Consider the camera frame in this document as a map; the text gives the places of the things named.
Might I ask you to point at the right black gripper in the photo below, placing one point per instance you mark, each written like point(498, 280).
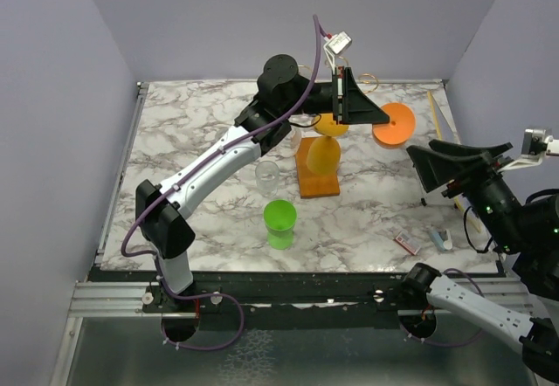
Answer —
point(433, 166)

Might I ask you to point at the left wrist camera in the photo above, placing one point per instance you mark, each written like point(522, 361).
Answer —
point(335, 45)

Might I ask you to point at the blue white small object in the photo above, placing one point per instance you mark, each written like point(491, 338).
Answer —
point(441, 239)

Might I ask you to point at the clear glass tumbler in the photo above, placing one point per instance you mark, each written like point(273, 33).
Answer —
point(267, 176)

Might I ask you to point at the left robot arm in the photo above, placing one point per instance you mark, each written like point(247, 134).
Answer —
point(162, 210)

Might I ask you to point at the yellow plastic wine glass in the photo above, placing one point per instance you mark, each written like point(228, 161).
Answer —
point(324, 153)

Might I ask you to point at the black mounting rail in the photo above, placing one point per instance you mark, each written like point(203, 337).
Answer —
point(277, 300)

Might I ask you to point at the green plastic wine glass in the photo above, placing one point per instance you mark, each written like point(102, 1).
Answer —
point(280, 217)

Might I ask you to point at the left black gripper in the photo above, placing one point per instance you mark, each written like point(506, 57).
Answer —
point(354, 106)

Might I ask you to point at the clear wine glass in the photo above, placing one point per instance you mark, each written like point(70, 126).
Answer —
point(291, 143)

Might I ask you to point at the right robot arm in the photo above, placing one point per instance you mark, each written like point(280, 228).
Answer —
point(529, 231)

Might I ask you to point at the orange plastic wine glass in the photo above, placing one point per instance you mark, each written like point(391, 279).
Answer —
point(400, 127)

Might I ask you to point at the red white small box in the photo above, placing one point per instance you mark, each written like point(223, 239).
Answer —
point(410, 244)

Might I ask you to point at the gold wire wine glass rack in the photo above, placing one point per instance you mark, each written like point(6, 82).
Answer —
point(310, 184)

